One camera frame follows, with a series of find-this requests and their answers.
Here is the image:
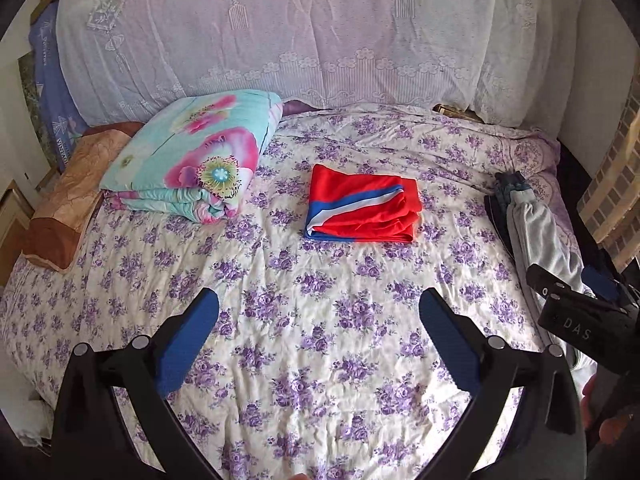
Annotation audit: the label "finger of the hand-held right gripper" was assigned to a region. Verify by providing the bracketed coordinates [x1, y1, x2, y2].
[581, 266, 622, 302]
[526, 263, 596, 302]

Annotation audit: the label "blue patterned bedding stack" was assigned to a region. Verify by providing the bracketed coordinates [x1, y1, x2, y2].
[29, 0, 90, 172]

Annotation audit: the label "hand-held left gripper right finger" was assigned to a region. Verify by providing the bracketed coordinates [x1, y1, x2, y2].
[419, 289, 587, 480]

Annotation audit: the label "purple cloth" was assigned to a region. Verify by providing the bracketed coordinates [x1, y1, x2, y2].
[282, 100, 319, 117]

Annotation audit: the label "person's right hand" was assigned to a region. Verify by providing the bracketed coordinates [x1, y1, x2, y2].
[581, 374, 632, 447]

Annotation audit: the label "white lace cloth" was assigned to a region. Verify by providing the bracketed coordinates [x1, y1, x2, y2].
[56, 0, 585, 128]

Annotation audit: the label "dark blue jeans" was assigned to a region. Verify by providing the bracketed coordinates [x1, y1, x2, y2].
[494, 171, 532, 207]

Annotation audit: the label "grey sweatpants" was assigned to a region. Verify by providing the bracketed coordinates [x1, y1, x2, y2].
[506, 194, 597, 401]

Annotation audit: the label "black garment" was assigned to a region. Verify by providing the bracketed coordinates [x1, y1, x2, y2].
[483, 195, 517, 262]

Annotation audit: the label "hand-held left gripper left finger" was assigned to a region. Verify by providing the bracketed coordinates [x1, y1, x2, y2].
[52, 288, 220, 480]

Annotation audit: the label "green patterned picture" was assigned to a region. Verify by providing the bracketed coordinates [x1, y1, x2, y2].
[17, 55, 57, 163]

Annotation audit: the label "brick pattern curtain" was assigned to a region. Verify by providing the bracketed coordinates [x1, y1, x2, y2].
[577, 105, 640, 272]

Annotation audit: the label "folded floral quilt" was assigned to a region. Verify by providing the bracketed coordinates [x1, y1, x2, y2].
[99, 90, 284, 225]

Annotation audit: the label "wooden cabinet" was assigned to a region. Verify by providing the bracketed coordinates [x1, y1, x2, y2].
[0, 177, 37, 288]

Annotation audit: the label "red pants with blue stripes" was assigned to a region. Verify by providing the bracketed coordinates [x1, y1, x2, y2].
[304, 163, 422, 245]

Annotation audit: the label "purple floral bedsheet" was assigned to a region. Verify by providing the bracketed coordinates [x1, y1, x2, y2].
[0, 105, 596, 480]

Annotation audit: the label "brown patterned pillow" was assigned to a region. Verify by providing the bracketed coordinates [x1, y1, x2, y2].
[22, 121, 144, 274]

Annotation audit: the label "wooden headboard piece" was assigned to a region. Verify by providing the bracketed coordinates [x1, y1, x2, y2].
[432, 103, 485, 123]

